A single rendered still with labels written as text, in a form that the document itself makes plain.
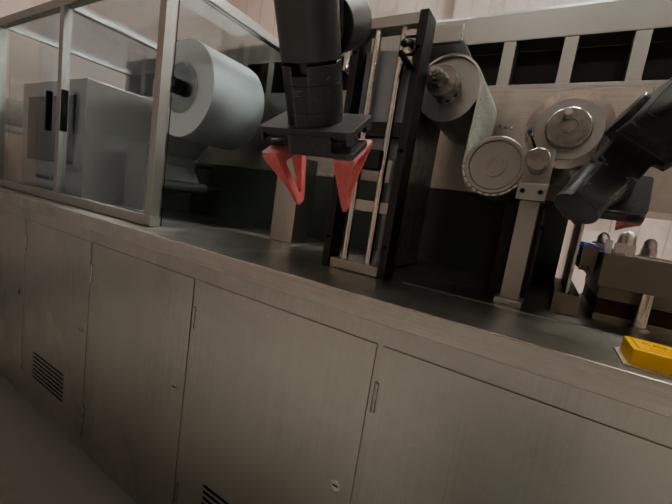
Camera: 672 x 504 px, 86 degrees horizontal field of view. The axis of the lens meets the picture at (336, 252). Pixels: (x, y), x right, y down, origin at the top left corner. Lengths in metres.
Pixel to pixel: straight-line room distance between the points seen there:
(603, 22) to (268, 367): 1.19
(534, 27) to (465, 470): 1.12
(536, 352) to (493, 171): 0.42
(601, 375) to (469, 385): 0.17
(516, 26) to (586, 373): 1.00
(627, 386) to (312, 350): 0.48
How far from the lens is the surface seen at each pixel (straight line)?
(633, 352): 0.59
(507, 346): 0.56
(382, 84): 0.86
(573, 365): 0.57
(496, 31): 1.32
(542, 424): 0.63
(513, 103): 1.22
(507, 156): 0.86
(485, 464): 0.67
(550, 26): 1.30
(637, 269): 0.81
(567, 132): 0.83
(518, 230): 0.79
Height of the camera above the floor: 1.05
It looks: 8 degrees down
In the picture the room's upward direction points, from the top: 9 degrees clockwise
